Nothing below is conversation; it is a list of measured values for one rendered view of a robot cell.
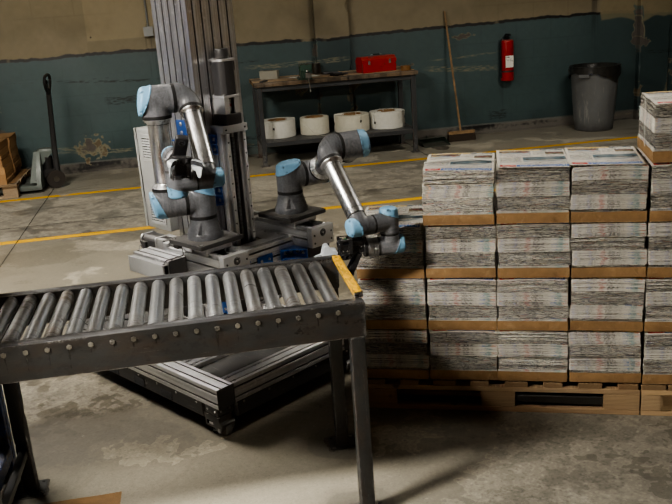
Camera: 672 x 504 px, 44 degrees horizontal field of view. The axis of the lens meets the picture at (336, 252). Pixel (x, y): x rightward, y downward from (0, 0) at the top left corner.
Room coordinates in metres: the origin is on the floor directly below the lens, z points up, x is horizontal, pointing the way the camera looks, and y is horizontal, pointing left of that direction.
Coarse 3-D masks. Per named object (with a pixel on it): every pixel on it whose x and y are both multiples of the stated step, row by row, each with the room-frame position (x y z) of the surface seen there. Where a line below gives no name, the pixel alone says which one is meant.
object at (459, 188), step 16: (432, 176) 3.28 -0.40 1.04; (448, 176) 3.27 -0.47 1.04; (464, 176) 3.25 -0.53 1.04; (480, 176) 3.24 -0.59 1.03; (432, 192) 3.29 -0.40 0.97; (448, 192) 3.27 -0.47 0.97; (464, 192) 3.26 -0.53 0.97; (480, 192) 3.25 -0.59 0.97; (432, 208) 3.29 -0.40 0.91; (448, 208) 3.27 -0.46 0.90; (464, 208) 3.26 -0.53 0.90; (480, 208) 3.25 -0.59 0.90
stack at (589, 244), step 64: (384, 256) 3.33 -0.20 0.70; (448, 256) 3.28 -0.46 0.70; (512, 256) 3.23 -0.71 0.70; (576, 256) 3.17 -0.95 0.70; (640, 256) 3.13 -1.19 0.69; (512, 320) 3.23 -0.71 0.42; (576, 320) 3.18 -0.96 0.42; (640, 320) 3.12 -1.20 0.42; (384, 384) 3.34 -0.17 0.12; (448, 384) 3.28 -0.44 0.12; (512, 384) 3.22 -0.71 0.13; (576, 384) 3.39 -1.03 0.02
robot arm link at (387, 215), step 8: (384, 208) 3.20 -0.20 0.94; (392, 208) 3.19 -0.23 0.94; (376, 216) 3.17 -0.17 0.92; (384, 216) 3.18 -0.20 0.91; (392, 216) 3.18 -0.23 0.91; (384, 224) 3.17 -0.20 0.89; (392, 224) 3.18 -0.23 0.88; (376, 232) 3.17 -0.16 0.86; (384, 232) 3.19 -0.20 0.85; (392, 232) 3.18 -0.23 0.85
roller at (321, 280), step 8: (312, 264) 3.00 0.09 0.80; (320, 264) 3.01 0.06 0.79; (312, 272) 2.94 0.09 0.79; (320, 272) 2.89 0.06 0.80; (320, 280) 2.81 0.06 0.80; (328, 280) 2.81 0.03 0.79; (320, 288) 2.75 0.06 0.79; (328, 288) 2.71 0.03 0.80; (328, 296) 2.64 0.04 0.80; (336, 296) 2.64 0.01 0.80
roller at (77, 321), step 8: (88, 288) 2.90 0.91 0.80; (80, 296) 2.81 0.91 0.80; (88, 296) 2.83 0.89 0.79; (80, 304) 2.72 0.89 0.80; (88, 304) 2.76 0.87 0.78; (72, 312) 2.68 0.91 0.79; (80, 312) 2.65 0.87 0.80; (72, 320) 2.58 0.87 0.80; (80, 320) 2.59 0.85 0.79; (72, 328) 2.50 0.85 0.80; (80, 328) 2.53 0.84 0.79
